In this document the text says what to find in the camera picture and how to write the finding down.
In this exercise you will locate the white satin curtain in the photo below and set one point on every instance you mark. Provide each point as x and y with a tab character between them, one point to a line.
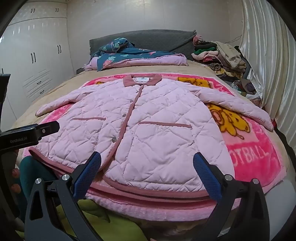
266	46

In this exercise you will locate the pile of clothes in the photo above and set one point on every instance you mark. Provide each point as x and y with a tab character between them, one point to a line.
222	58

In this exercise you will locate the yellow-green cloth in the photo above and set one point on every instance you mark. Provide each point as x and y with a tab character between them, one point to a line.
115	227

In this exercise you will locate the pink quilted jacket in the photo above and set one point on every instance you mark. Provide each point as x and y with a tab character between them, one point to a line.
150	115

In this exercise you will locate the grey headboard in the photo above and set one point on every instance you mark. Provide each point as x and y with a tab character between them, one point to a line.
157	40

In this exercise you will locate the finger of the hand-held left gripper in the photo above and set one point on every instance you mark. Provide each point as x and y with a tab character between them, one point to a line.
49	128

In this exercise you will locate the folded floral quilt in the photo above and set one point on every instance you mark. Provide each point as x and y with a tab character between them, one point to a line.
129	56

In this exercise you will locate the white wardrobe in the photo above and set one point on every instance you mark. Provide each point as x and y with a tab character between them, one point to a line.
34	46

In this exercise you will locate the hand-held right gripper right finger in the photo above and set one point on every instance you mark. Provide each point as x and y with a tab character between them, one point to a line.
205	176

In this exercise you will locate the person's left hand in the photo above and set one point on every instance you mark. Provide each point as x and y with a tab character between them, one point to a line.
15	172

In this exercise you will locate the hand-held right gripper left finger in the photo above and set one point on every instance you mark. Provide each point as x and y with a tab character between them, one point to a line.
89	171

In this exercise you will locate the pink printed blanket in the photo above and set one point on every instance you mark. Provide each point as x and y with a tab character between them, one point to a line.
249	150

